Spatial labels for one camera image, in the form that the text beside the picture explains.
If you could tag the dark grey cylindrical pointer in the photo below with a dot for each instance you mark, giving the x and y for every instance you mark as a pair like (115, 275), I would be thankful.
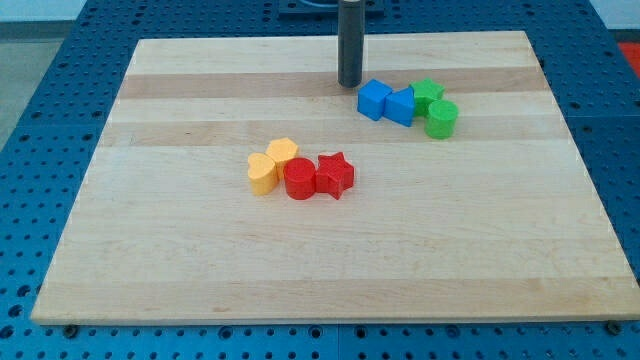
(351, 19)

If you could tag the green star block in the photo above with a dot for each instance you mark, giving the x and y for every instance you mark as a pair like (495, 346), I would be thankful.
(425, 92)

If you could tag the red star block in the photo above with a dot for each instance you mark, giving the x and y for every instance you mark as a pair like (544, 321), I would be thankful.
(334, 175)

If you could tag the blue cube block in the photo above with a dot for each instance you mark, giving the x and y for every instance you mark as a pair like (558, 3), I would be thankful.
(371, 99)

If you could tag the blue triangle block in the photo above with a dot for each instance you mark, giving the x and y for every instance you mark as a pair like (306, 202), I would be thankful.
(399, 107)

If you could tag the green cylinder block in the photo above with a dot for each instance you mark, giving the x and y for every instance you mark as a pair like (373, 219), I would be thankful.
(441, 119)

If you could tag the yellow hexagon block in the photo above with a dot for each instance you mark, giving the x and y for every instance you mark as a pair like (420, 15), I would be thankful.
(281, 151)

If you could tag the red cylinder block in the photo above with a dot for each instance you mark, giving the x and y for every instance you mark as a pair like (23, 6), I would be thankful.
(299, 175)

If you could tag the yellow heart block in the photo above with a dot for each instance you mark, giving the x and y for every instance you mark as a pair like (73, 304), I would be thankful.
(262, 174)

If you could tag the light wooden board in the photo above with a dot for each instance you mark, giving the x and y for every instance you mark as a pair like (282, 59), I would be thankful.
(499, 223)

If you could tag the red object at edge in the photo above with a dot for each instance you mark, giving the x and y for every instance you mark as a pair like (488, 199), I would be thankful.
(631, 52)

